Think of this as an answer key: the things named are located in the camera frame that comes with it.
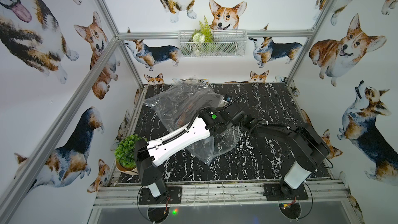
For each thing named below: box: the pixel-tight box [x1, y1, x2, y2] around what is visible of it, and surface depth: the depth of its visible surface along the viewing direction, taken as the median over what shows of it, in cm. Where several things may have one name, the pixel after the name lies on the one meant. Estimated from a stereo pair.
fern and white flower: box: [191, 15, 214, 56], surface depth 85 cm
